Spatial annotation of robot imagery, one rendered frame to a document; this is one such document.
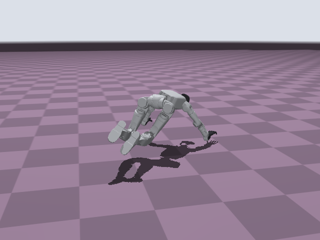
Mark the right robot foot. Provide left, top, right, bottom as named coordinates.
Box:
left=120, top=131, right=141, bottom=155

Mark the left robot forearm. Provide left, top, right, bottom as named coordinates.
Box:
left=141, top=110, right=151, bottom=126

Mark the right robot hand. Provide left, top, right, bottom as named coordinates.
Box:
left=207, top=130, right=217, bottom=140

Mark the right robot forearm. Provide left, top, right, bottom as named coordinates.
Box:
left=198, top=122, right=209, bottom=141

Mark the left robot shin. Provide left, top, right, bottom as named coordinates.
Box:
left=119, top=128, right=132, bottom=142

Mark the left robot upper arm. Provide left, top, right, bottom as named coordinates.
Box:
left=148, top=106, right=155, bottom=113

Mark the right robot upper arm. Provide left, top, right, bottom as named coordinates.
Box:
left=182, top=101, right=202, bottom=127

